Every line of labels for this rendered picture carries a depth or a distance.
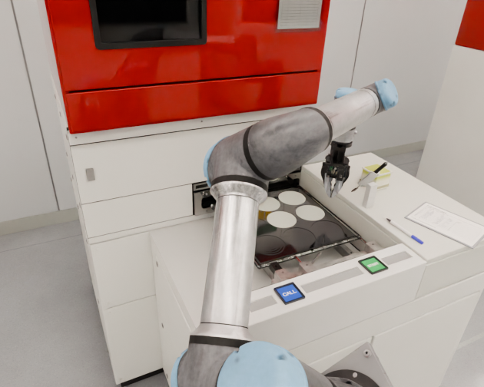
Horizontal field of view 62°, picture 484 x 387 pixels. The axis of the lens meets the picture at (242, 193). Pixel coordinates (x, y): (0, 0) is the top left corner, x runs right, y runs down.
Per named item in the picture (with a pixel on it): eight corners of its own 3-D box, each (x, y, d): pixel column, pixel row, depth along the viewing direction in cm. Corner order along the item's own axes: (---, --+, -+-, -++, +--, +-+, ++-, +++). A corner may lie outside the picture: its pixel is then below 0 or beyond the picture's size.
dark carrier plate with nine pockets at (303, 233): (214, 206, 143) (214, 204, 142) (296, 187, 156) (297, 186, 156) (260, 264, 116) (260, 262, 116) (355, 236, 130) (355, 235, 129)
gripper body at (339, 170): (321, 180, 126) (326, 144, 120) (323, 168, 133) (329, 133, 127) (346, 183, 124) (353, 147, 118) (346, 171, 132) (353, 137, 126)
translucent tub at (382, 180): (358, 183, 146) (361, 166, 143) (373, 179, 149) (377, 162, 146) (372, 193, 140) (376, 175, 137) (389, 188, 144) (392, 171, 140)
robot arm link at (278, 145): (283, 107, 66) (389, 66, 101) (238, 130, 74) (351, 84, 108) (310, 171, 68) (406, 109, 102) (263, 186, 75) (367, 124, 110)
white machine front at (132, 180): (87, 240, 135) (66, 127, 115) (295, 193, 167) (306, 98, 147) (89, 246, 132) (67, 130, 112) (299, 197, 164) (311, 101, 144)
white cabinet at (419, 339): (163, 380, 182) (148, 233, 141) (336, 314, 220) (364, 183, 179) (218, 540, 133) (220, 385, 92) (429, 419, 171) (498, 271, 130)
